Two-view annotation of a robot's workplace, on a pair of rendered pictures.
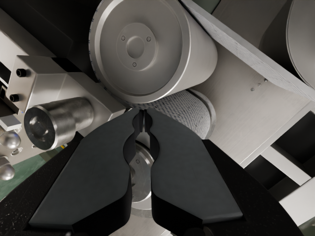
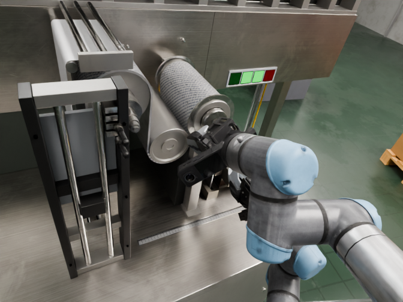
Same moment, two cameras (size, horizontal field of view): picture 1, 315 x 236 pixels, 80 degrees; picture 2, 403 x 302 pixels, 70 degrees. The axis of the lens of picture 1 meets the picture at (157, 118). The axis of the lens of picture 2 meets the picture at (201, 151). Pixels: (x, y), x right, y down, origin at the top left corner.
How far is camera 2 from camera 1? 0.60 m
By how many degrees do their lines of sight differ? 31
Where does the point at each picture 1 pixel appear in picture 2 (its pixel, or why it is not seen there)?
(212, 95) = (147, 65)
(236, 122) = (154, 37)
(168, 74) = (171, 132)
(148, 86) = (179, 133)
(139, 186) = (216, 115)
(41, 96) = not seen: hidden behind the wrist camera
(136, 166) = (208, 121)
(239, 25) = not seen: hidden behind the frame
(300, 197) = not seen: outside the picture
